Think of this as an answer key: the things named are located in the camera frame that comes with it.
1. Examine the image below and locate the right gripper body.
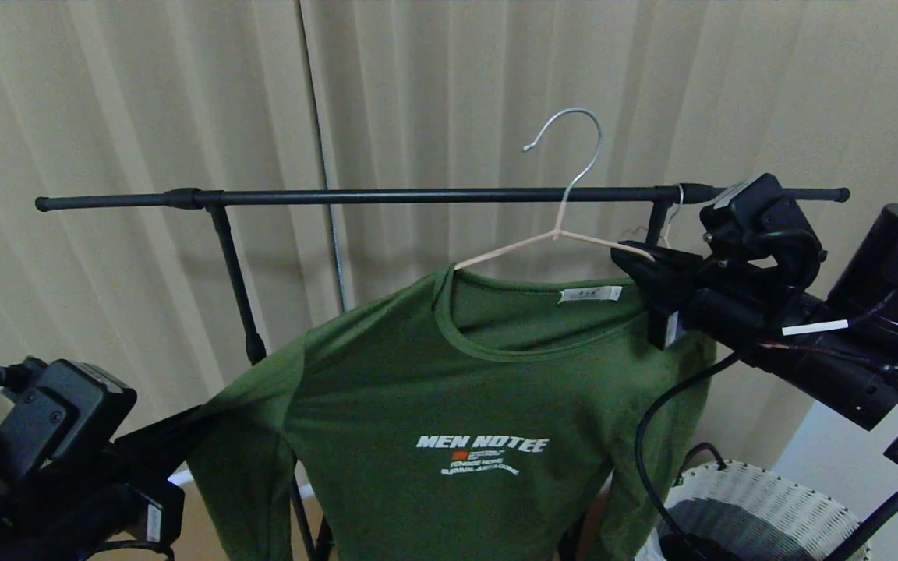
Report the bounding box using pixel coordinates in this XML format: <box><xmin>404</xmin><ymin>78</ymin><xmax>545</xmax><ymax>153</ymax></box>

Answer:
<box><xmin>646</xmin><ymin>269</ymin><xmax>898</xmax><ymax>432</ymax></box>

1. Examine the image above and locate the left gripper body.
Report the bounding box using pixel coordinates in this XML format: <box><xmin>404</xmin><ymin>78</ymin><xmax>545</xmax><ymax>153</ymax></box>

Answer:
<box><xmin>0</xmin><ymin>425</ymin><xmax>186</xmax><ymax>561</ymax></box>

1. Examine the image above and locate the pink clothes hanger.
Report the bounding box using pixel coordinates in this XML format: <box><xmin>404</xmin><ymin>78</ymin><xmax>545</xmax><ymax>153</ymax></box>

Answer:
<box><xmin>620</xmin><ymin>185</ymin><xmax>688</xmax><ymax>250</ymax></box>
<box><xmin>454</xmin><ymin>108</ymin><xmax>659</xmax><ymax>272</ymax></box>

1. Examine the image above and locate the green printed t-shirt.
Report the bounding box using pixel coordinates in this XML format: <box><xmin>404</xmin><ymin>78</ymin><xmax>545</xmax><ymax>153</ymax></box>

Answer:
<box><xmin>184</xmin><ymin>263</ymin><xmax>720</xmax><ymax>561</ymax></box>

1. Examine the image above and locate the white laundry basket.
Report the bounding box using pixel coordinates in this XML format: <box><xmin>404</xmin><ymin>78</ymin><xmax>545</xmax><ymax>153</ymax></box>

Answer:
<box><xmin>635</xmin><ymin>442</ymin><xmax>873</xmax><ymax>561</ymax></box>

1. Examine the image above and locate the black clothes rack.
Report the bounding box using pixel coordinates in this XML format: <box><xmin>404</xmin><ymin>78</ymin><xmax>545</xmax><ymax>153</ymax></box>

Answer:
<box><xmin>34</xmin><ymin>183</ymin><xmax>852</xmax><ymax>561</ymax></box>

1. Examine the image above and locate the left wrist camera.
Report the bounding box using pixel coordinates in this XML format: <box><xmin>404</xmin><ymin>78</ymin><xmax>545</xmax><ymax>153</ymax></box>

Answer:
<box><xmin>0</xmin><ymin>356</ymin><xmax>139</xmax><ymax>485</ymax></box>

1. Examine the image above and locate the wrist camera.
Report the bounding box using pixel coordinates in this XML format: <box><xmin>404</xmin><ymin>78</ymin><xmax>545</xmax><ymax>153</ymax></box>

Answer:
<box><xmin>0</xmin><ymin>356</ymin><xmax>139</xmax><ymax>485</ymax></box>
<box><xmin>698</xmin><ymin>172</ymin><xmax>829</xmax><ymax>291</ymax></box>

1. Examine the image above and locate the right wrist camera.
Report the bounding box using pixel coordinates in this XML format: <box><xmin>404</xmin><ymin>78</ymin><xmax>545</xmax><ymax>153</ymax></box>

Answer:
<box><xmin>698</xmin><ymin>172</ymin><xmax>829</xmax><ymax>291</ymax></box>

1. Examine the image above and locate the black cable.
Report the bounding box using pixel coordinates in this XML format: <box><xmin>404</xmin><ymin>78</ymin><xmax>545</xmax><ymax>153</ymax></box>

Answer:
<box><xmin>823</xmin><ymin>464</ymin><xmax>898</xmax><ymax>561</ymax></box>
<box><xmin>635</xmin><ymin>351</ymin><xmax>742</xmax><ymax>561</ymax></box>

